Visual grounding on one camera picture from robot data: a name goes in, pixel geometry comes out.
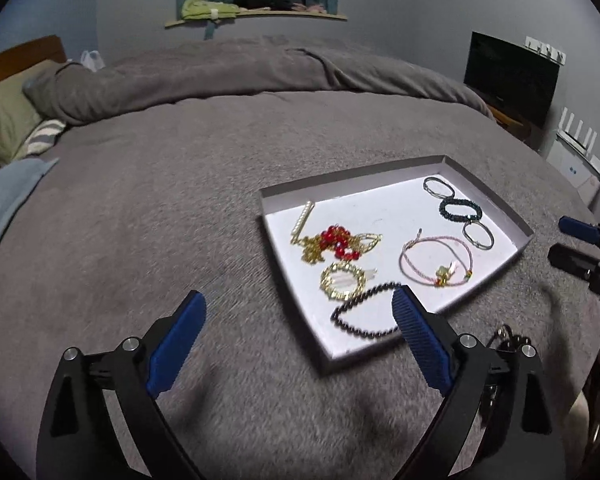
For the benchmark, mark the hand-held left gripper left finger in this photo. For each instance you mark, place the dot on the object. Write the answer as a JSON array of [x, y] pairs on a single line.
[[175, 350]]

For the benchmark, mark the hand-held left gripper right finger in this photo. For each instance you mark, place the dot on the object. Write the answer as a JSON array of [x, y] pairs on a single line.
[[422, 340]]

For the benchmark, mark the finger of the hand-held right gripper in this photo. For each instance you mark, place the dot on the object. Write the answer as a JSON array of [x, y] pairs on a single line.
[[577, 227], [572, 259]]

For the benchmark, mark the thin silver bangle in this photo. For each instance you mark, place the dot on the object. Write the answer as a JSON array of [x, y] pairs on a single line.
[[487, 242]]

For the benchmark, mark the grey shallow cardboard box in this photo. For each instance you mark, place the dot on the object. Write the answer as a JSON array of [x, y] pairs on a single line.
[[395, 210]]

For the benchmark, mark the gold pearl hair clip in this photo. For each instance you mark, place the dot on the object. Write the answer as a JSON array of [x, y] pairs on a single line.
[[302, 220]]

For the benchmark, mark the white box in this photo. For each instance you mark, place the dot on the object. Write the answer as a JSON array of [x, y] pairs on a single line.
[[570, 170]]

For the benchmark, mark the white router with antennas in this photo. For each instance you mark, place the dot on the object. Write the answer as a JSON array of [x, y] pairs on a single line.
[[577, 140]]

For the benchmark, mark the wooden monitor stand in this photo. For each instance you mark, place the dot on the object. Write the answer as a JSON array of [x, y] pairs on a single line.
[[507, 117]]

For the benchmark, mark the cream cloth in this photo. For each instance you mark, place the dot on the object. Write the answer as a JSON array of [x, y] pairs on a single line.
[[577, 412]]

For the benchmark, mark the black flat screen monitor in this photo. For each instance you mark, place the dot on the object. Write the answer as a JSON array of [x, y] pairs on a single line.
[[510, 77]]

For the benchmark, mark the light blue cloth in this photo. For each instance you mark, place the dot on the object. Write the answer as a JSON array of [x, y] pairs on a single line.
[[5, 210]]

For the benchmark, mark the grey striped pillow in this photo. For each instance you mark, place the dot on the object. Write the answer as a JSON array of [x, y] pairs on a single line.
[[42, 137]]

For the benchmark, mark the olive pillow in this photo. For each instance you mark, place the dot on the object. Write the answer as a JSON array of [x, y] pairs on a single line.
[[5, 115]]

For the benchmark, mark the white plastic bag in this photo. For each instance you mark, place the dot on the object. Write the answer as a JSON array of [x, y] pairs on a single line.
[[92, 60]]

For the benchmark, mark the wooden headboard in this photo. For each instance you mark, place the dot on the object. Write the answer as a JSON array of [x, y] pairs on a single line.
[[15, 57]]

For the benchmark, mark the wooden window shelf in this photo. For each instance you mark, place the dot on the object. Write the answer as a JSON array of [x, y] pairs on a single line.
[[260, 16]]

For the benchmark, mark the green cloth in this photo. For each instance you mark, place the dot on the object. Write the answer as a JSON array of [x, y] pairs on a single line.
[[200, 6]]

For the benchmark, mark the pink cloth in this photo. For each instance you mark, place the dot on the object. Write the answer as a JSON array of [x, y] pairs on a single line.
[[310, 8]]

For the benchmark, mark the black cloth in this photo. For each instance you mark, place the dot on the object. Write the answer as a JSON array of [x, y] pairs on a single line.
[[260, 0]]

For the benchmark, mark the white wall hook rail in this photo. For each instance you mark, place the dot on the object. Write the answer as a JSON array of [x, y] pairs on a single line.
[[545, 49]]

